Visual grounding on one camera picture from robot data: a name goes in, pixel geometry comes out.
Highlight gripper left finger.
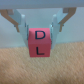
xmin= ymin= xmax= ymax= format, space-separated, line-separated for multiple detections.
xmin=0 ymin=8 xmax=30 ymax=49

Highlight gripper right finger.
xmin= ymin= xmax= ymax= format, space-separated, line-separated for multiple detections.
xmin=49 ymin=7 xmax=78 ymax=46

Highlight pink block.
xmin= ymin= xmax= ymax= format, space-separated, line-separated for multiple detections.
xmin=27 ymin=27 xmax=52 ymax=58

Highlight white cabinet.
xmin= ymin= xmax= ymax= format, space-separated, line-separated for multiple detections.
xmin=0 ymin=0 xmax=84 ymax=48

